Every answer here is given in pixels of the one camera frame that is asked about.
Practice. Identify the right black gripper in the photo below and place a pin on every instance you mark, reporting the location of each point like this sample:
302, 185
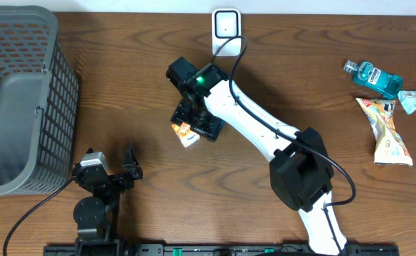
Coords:
208, 131

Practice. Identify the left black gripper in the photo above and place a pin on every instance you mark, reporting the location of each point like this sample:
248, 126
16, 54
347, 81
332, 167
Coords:
124, 180

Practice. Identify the orange small snack box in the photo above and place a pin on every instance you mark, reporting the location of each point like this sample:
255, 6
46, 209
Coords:
186, 136

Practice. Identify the teal mouthwash bottle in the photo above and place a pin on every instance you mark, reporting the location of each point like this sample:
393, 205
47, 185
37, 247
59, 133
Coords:
367, 75

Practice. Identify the large yellow snack bag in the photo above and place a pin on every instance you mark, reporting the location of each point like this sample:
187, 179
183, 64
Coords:
389, 148

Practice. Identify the light green wipes packet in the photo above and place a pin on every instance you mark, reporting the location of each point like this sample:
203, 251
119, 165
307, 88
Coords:
408, 100

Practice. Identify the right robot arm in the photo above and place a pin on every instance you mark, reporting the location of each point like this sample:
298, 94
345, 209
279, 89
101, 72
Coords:
300, 168

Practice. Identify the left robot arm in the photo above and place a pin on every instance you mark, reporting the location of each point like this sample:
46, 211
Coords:
97, 215

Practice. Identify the grey plastic basket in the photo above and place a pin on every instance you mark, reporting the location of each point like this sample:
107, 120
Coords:
39, 95

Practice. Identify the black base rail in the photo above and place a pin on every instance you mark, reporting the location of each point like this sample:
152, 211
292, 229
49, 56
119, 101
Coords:
179, 250

